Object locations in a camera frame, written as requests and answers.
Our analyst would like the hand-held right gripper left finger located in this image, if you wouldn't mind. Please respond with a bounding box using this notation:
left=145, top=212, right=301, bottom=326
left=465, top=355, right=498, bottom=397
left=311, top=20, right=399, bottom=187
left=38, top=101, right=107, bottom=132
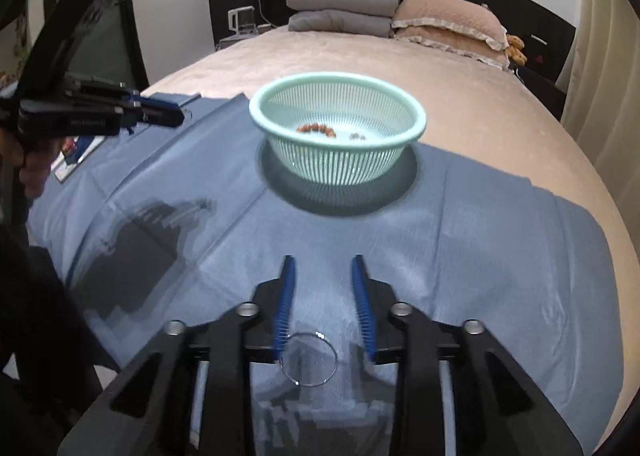
left=57, top=255, right=297, bottom=456

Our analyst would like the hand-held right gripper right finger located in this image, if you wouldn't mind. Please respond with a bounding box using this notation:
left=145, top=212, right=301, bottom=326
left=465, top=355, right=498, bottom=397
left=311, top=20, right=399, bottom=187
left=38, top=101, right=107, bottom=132
left=350, top=254, right=583, bottom=456

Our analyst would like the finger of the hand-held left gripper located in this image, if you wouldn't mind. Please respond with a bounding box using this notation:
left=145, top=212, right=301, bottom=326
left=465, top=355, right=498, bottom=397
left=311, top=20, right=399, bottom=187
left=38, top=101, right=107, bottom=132
left=119, top=104, right=185, bottom=131
left=65, top=77, right=183, bottom=117

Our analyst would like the plain silver hoop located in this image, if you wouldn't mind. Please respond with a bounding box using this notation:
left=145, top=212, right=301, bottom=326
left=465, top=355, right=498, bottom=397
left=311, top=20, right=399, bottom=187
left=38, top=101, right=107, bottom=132
left=280, top=331, right=338, bottom=388

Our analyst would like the mint green plastic basket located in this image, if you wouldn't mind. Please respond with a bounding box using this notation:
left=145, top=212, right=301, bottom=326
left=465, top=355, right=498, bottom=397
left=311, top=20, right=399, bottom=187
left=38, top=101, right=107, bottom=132
left=248, top=73, right=427, bottom=185

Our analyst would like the orange bead bracelet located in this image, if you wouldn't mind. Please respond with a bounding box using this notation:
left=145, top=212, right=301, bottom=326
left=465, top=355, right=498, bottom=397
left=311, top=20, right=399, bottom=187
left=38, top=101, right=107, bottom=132
left=295, top=123, right=338, bottom=138

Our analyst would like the person's left hand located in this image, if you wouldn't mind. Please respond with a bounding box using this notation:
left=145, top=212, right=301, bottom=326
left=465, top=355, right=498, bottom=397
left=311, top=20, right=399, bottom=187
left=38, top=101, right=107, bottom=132
left=0, top=133, right=62, bottom=199

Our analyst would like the dark blue small box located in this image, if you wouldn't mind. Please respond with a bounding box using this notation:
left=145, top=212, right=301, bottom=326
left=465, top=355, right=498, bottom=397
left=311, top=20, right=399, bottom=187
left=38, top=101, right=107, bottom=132
left=65, top=137, right=91, bottom=163

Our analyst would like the dark glass door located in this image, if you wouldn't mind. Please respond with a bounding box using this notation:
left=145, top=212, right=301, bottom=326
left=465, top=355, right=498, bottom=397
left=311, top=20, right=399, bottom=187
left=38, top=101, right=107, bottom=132
left=0, top=0, right=151, bottom=96

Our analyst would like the white flat card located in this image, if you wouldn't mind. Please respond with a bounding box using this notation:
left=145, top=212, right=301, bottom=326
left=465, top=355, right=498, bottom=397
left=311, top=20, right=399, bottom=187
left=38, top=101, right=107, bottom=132
left=52, top=136, right=103, bottom=183

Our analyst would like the blue cloth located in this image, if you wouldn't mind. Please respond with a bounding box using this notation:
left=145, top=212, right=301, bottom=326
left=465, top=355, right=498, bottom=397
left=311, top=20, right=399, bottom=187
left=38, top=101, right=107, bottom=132
left=27, top=92, right=626, bottom=456

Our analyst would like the white electric kettle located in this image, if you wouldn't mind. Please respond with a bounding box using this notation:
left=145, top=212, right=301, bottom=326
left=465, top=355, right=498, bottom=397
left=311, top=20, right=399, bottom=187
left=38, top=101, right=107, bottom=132
left=227, top=7, right=256, bottom=34

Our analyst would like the person's dark clothing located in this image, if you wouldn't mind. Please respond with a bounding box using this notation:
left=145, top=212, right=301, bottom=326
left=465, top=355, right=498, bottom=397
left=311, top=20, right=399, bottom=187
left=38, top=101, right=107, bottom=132
left=0, top=226, right=121, bottom=456

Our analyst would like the folded grey quilt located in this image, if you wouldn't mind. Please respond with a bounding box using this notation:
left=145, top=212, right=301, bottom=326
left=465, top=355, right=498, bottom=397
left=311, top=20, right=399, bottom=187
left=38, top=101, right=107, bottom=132
left=286, top=0, right=400, bottom=38

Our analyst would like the pink frilled pillow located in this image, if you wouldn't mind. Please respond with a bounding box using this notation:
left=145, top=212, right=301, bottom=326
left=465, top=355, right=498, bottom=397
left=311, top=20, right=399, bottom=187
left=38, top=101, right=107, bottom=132
left=391, top=0, right=507, bottom=50
left=395, top=30, right=511, bottom=70

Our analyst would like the black nightstand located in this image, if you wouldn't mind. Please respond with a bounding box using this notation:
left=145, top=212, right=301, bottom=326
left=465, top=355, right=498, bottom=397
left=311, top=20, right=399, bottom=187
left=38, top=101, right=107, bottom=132
left=520, top=63, right=568, bottom=106

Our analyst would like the brown teddy bear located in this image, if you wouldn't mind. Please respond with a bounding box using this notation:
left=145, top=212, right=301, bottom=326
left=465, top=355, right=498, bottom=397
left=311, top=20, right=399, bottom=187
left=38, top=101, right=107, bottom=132
left=505, top=34, right=528, bottom=64

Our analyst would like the beige curtain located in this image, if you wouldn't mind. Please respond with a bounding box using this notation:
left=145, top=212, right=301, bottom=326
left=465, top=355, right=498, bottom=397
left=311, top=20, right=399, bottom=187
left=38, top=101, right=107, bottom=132
left=560, top=0, right=640, bottom=217

